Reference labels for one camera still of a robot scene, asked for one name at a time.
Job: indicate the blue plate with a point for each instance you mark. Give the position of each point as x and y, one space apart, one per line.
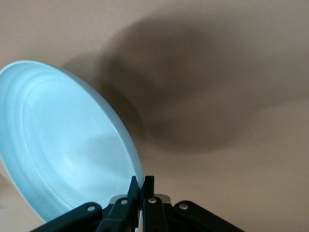
60 133

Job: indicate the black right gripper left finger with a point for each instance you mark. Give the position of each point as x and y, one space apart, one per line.
120 215

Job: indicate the brown table cover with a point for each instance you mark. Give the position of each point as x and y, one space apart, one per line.
217 60

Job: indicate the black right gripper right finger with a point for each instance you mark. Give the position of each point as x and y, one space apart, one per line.
154 217

